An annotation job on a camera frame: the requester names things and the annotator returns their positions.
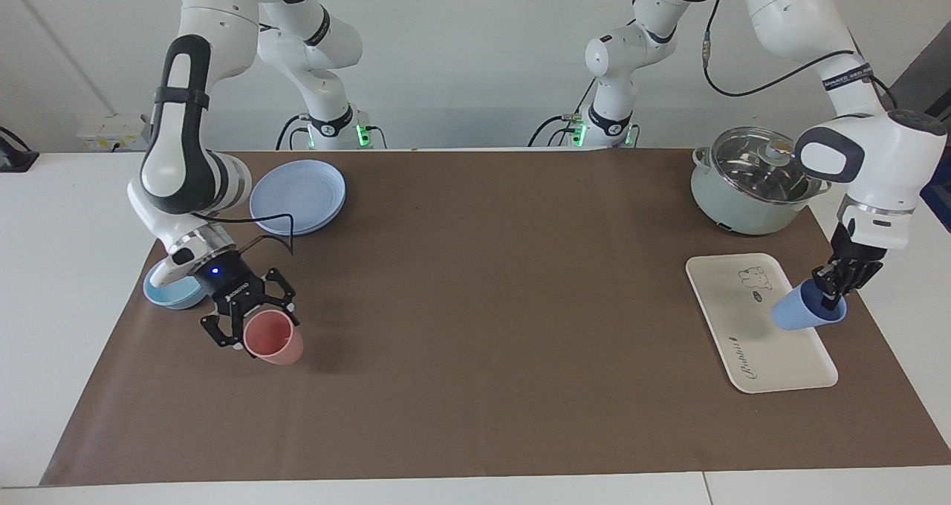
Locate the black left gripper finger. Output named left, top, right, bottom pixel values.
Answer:
left=811, top=261, right=855, bottom=313
left=838, top=261, right=883, bottom=298

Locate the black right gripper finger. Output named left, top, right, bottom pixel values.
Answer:
left=199, top=306, right=247, bottom=352
left=262, top=267, right=300, bottom=328

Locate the blue plastic cup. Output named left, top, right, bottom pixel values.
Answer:
left=771, top=278, right=848, bottom=332

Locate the pink plastic cup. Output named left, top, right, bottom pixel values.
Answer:
left=243, top=310, right=305, bottom=365

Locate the cream rabbit print tray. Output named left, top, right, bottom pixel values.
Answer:
left=685, top=253, right=839, bottom=394

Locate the light blue bowl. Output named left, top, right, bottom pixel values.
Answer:
left=143, top=258, right=209, bottom=310

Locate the blue box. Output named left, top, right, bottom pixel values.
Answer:
left=921, top=172, right=951, bottom=232

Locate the lavender round plate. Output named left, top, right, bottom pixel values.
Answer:
left=249, top=160, right=348, bottom=237

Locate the pale green electric pot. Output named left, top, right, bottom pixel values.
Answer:
left=691, top=137, right=833, bottom=237

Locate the glass pot lid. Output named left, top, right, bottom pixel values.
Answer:
left=710, top=128, right=827, bottom=203

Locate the brown paper table cover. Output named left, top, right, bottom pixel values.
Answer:
left=39, top=149, right=951, bottom=487

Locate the black table clamp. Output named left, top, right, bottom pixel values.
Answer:
left=0, top=126, right=39, bottom=173

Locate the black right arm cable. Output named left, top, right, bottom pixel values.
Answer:
left=188, top=212, right=296, bottom=258

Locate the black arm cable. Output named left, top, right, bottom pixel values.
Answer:
left=188, top=212, right=296, bottom=258
left=632, top=0, right=901, bottom=114

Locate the black base cable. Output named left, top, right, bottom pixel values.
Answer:
left=275, top=114, right=311, bottom=151
left=528, top=78, right=599, bottom=149

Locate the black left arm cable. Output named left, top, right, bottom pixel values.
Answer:
left=632, top=0, right=901, bottom=114

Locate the white wall socket box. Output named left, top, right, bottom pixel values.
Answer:
left=77, top=114, right=147, bottom=152

